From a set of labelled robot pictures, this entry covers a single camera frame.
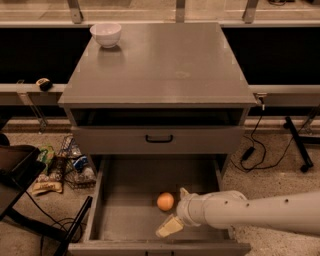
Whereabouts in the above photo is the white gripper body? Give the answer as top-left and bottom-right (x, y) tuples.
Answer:
(176, 193), (203, 227)

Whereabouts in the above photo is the orange fruit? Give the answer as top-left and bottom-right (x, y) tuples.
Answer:
(157, 192), (174, 211)

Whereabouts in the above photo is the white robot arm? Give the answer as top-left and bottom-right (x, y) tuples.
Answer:
(156, 188), (320, 238)

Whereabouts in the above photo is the open grey middle drawer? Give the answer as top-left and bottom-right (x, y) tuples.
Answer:
(69, 155), (251, 256)

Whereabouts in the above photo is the closed grey upper drawer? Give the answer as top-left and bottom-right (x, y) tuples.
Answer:
(72, 127), (244, 154)

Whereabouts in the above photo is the grey drawer cabinet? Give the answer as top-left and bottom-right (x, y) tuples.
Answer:
(59, 23), (256, 170)

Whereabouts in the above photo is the black stand leg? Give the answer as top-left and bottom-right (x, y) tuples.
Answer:
(54, 196), (93, 256)

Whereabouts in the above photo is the snack bag on floor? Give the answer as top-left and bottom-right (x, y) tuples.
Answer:
(32, 173), (63, 195)

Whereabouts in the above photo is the green snack bag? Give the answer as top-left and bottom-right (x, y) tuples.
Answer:
(38, 145), (55, 175)

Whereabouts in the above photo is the black chair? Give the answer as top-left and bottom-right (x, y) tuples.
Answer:
(0, 131), (48, 221)

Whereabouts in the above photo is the black yellow tape measure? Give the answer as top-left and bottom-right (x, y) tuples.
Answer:
(36, 78), (53, 91)

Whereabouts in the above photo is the white bowl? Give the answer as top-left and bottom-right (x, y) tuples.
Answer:
(90, 23), (122, 48)

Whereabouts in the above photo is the black power adapter cable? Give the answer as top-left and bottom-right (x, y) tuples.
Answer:
(230, 105), (298, 173)

